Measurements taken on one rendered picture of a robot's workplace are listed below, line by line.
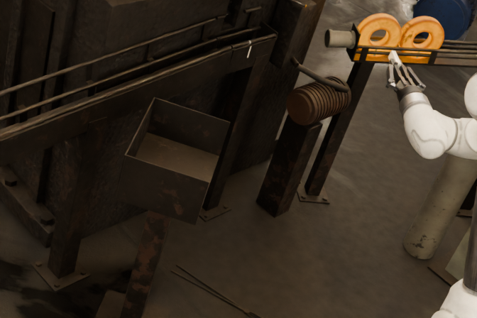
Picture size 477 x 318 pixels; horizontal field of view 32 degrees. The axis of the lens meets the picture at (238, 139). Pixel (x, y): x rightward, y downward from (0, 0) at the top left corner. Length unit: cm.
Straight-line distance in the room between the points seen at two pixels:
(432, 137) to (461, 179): 54
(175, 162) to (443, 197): 115
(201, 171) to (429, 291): 118
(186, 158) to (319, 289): 87
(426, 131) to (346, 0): 241
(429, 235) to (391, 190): 39
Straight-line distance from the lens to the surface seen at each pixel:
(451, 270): 312
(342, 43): 278
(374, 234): 314
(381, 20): 279
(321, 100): 274
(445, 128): 245
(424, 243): 309
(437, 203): 299
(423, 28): 286
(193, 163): 215
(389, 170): 349
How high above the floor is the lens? 191
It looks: 35 degrees down
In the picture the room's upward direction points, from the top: 18 degrees clockwise
